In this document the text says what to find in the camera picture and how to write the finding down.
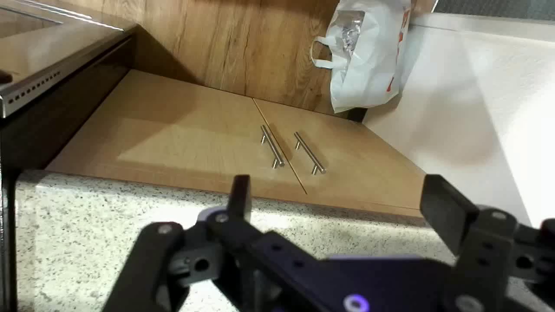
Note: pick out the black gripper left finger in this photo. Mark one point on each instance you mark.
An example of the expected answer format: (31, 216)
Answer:
(157, 261)

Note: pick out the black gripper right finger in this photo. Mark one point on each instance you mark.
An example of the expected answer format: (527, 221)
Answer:
(487, 249)

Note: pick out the wide wooden base cabinet door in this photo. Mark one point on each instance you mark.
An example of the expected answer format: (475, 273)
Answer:
(175, 133)

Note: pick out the white plastic shopping bag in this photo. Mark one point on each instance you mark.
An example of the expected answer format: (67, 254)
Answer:
(365, 58)

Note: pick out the black stainless kitchen stove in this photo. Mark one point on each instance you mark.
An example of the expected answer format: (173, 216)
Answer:
(58, 53)

